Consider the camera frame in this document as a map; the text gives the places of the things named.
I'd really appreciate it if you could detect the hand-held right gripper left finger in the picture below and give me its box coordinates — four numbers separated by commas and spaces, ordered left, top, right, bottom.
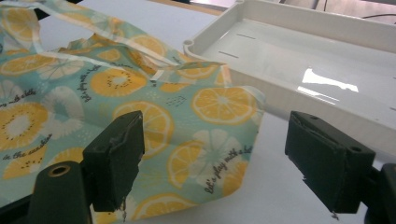
82, 110, 146, 213

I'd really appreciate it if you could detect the lemon print cloth bag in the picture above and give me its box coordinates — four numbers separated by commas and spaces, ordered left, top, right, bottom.
0, 0, 266, 224

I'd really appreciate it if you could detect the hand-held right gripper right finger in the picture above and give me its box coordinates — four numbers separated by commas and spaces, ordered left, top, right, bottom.
284, 110, 376, 215

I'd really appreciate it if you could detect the white plastic tray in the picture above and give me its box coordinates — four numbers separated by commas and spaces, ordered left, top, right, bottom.
182, 0, 396, 157

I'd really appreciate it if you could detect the black floor cable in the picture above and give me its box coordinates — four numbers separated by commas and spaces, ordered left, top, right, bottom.
361, 12, 396, 21

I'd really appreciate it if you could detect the wooden-edged table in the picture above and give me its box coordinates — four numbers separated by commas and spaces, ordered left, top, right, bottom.
148, 0, 226, 17

